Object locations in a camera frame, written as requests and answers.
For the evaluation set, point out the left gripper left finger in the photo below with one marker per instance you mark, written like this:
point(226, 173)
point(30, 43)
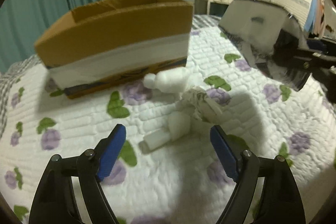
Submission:
point(54, 200)

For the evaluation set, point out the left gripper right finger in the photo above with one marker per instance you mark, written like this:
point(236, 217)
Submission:
point(280, 200)

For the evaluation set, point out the dark blue white wipes pack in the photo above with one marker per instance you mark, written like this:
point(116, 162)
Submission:
point(267, 36)

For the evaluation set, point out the white floral quilt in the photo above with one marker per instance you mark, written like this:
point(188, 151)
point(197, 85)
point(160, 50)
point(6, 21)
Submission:
point(183, 180)

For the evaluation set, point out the white small sock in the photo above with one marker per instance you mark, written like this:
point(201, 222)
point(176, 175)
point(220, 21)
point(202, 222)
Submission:
point(178, 125)

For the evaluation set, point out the white crumpled cloth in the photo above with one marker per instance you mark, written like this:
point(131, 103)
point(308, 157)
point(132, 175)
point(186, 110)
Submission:
point(206, 109)

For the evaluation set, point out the white rolled sock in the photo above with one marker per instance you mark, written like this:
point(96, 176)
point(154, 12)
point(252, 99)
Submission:
point(169, 81)

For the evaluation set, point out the brown cardboard box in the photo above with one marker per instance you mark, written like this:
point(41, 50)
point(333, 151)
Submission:
point(112, 42)

